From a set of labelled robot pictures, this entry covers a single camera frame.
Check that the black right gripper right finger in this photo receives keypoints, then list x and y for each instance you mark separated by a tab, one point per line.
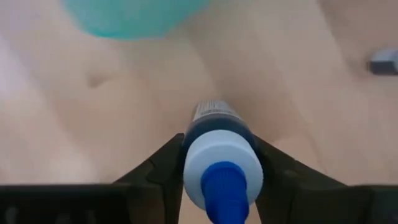
311	205

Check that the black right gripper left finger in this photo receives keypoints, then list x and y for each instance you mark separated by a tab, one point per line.
93	205

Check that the large blue food coloring bottle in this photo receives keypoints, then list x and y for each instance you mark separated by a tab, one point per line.
222	149

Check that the translucent green plastic tray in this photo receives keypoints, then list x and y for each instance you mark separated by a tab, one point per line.
133	18

